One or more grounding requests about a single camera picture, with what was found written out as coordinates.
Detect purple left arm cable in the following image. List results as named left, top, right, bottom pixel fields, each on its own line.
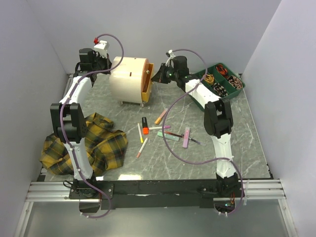
left=59, top=33, right=124, bottom=219

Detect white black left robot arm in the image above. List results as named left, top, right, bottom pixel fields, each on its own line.
left=50, top=47, right=112, bottom=198

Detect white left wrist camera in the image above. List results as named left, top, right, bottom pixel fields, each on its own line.
left=93, top=38, right=109, bottom=58

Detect beige black hair scrunchie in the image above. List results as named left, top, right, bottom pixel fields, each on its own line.
left=212, top=82, right=228, bottom=98

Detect dark red pen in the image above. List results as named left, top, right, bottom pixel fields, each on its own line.
left=164, top=131, right=183, bottom=138

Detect purple tipped white pen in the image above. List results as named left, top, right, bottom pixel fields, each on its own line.
left=149, top=125, right=171, bottom=130

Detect orange pink marker pen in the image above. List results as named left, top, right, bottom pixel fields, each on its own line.
left=155, top=108, right=168, bottom=124

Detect round beige drawer cabinet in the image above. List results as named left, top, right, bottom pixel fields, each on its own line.
left=109, top=56, right=154, bottom=107

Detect yellow plaid shirt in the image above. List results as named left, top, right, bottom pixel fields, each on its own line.
left=39, top=113, right=128, bottom=176

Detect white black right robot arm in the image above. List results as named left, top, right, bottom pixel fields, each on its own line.
left=152, top=53, right=241, bottom=198

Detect yellow marker pen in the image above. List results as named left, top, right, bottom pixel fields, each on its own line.
left=137, top=123, right=144, bottom=144

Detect lilac highlighter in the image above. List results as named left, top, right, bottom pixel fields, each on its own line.
left=182, top=127, right=190, bottom=149

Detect pink black hair scrunchie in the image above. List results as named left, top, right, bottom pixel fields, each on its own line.
left=228, top=76, right=243, bottom=90

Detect orange black hair ties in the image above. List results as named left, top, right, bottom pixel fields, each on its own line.
left=215, top=64, right=229, bottom=76

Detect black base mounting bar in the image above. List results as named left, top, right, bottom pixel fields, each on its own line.
left=63, top=179, right=244, bottom=212

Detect aluminium rail frame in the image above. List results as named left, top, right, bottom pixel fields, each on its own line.
left=17, top=76, right=297, bottom=237

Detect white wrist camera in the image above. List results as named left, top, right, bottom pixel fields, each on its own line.
left=93, top=38, right=109, bottom=58
left=166, top=49, right=175, bottom=66

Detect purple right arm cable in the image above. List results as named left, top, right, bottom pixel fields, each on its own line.
left=161, top=49, right=245, bottom=216

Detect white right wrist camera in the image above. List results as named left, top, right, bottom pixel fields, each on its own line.
left=166, top=49, right=175, bottom=66

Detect green compartment organizer tray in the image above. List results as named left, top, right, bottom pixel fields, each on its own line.
left=202, top=63, right=245, bottom=99

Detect purple blue pen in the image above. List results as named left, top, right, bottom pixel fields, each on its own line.
left=189, top=138, right=202, bottom=145

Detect mint green highlighter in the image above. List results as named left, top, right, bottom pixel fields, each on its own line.
left=157, top=131, right=180, bottom=141

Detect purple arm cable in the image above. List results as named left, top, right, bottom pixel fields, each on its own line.
left=59, top=33, right=124, bottom=219
left=161, top=49, right=245, bottom=216

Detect orange black highlighter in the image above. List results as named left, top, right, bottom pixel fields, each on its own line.
left=142, top=117, right=149, bottom=135

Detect pink white pen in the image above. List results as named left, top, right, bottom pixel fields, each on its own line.
left=136, top=138, right=148, bottom=158

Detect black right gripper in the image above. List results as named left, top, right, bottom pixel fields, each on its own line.
left=151, top=64, right=178, bottom=85

